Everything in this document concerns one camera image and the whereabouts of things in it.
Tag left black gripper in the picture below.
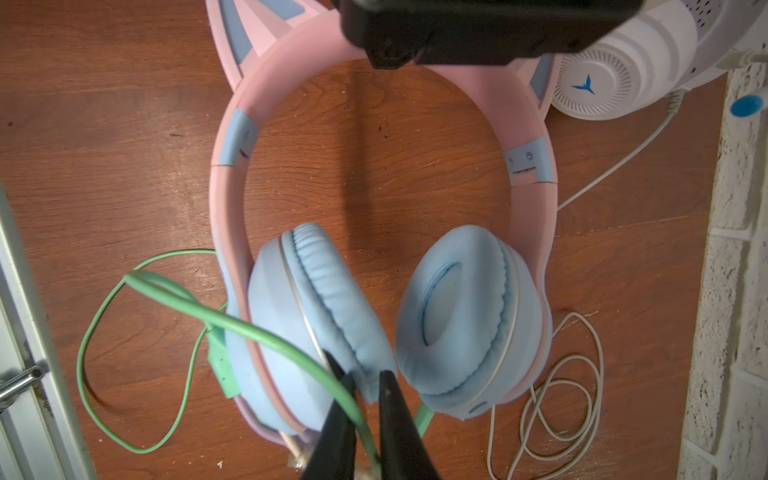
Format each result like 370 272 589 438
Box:
333 0 642 69

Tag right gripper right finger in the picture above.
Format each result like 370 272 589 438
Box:
379 370 441 480

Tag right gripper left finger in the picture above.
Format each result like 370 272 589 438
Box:
299 350 360 480

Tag pink blue cat-ear headphones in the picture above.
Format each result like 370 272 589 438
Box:
205 1 558 421

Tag white headphones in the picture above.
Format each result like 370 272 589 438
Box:
553 1 767 121

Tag white headphone cable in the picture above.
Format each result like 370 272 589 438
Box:
485 89 688 480

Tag aluminium frame rail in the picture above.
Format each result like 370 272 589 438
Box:
1 193 97 479

